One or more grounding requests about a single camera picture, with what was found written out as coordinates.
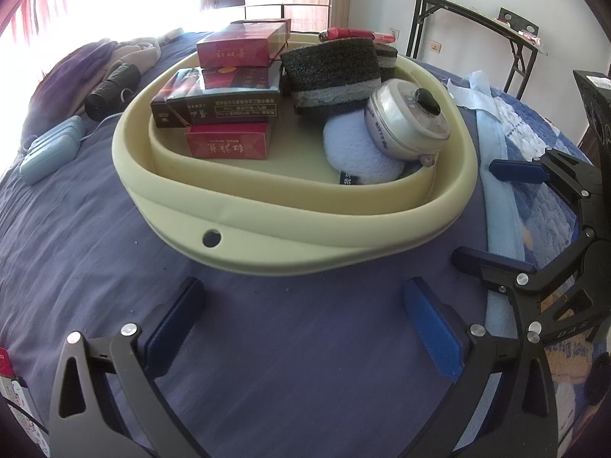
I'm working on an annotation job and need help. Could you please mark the dark brown box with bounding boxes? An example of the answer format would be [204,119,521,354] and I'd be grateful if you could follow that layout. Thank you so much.
[150,69,201,130]

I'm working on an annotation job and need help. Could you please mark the light blue case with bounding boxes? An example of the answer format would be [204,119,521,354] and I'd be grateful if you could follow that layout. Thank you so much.
[19,115,87,186]

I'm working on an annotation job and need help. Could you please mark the pale yellow plastic basin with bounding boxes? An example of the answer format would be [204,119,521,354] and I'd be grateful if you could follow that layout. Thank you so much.
[112,32,478,277]

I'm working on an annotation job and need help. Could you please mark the black folded umbrella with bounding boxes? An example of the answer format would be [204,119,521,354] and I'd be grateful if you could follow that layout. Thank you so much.
[84,62,143,121]

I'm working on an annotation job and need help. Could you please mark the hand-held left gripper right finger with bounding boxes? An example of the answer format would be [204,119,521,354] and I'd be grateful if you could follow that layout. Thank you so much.
[402,277,559,458]

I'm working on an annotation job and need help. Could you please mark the purple clothes pile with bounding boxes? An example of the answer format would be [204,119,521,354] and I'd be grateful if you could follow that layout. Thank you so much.
[26,39,118,122]

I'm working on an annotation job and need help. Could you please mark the purple bed sheet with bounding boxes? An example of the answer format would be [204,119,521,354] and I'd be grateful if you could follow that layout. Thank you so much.
[0,31,508,458]

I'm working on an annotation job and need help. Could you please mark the white cloth strip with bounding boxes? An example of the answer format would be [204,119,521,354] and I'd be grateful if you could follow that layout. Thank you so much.
[446,71,508,121]

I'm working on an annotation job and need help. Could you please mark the red curtain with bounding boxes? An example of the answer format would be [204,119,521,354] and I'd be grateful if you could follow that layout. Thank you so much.
[0,0,68,48]

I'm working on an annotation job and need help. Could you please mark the folding table black legs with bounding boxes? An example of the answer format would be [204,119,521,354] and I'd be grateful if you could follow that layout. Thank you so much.
[399,0,550,92]

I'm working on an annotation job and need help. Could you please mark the pale lilac round puff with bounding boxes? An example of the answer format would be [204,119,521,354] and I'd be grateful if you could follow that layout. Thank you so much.
[323,112,407,186]

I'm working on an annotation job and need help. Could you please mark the dark red glossy box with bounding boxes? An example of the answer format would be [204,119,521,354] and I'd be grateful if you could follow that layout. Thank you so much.
[166,67,283,127]

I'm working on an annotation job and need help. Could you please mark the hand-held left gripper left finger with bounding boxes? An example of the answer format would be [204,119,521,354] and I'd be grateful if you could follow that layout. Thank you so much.
[48,277,207,458]

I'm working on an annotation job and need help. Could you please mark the red box gold print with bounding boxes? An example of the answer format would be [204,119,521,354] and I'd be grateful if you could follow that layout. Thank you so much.
[196,24,288,69]
[230,18,293,62]

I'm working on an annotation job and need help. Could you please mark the beige cloth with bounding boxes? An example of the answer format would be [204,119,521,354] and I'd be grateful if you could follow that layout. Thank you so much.
[111,39,164,71]

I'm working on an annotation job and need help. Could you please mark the black foam roll white band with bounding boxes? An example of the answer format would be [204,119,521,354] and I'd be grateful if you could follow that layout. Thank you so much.
[373,43,400,83]
[279,37,383,118]

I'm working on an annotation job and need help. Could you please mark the red white packet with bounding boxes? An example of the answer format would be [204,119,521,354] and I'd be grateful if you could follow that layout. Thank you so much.
[0,347,51,458]

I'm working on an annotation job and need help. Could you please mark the red marker pen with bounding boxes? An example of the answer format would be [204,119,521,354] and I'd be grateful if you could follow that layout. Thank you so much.
[318,28,376,42]

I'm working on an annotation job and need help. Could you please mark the blue checkered fleece blanket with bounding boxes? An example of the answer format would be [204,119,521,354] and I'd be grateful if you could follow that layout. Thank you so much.
[476,90,611,458]

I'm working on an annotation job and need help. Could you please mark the grey round tin black knob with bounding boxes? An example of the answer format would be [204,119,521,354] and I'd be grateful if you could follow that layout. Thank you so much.
[364,79,452,164]

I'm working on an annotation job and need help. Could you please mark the black chair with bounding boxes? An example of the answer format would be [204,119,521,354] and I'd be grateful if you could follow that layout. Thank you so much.
[496,6,541,45]

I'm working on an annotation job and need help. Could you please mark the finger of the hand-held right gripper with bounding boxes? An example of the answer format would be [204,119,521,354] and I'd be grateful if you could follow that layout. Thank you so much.
[489,148,603,200]
[451,229,600,297]

